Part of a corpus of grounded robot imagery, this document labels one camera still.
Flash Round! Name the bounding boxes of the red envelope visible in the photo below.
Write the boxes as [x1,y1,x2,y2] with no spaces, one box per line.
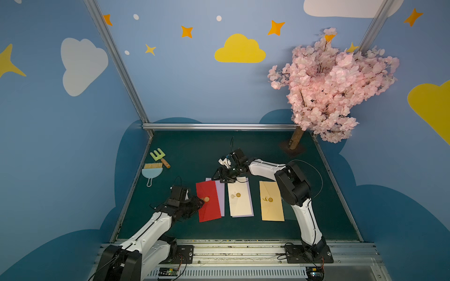
[196,181,221,222]

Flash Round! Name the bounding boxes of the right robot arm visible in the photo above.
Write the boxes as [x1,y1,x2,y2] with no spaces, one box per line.
[212,149,334,263]

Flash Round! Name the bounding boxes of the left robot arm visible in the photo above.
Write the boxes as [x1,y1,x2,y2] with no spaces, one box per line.
[89,186,205,281]

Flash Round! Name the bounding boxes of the tan kraft envelope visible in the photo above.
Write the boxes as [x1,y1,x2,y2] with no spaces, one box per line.
[260,181,285,222]

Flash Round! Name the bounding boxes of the dark green envelope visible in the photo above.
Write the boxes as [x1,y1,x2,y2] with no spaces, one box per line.
[281,199,297,222]

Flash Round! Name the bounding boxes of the blue toy brush dustpan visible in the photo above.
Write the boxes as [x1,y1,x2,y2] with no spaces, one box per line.
[141,162,163,187]

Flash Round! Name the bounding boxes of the green toy rake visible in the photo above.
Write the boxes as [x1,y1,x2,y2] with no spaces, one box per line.
[150,148,171,169]

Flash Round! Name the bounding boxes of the left controller board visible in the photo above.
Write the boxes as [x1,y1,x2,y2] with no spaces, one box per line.
[158,268,179,279]

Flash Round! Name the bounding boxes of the controller board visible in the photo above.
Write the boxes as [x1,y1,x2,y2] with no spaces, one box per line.
[158,268,179,279]
[306,267,325,281]

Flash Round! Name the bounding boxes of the pink blossom artificial tree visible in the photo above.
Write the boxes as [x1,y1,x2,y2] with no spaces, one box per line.
[267,28,400,156]

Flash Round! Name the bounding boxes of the right controller board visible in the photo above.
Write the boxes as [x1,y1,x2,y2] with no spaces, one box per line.
[306,267,325,281]

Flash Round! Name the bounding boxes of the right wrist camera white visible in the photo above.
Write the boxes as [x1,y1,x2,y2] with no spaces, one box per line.
[218,154,233,169]

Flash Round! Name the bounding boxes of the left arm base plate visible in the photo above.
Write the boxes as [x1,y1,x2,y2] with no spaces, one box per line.
[162,245,194,264]

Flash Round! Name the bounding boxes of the aluminium rail back frame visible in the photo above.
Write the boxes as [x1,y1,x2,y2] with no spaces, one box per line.
[142,123,296,131]

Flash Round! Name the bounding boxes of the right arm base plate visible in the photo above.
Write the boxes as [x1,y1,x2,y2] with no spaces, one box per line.
[284,244,334,265]

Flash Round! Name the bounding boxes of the aluminium front rail base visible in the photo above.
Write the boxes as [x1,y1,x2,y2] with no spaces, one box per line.
[145,240,391,281]

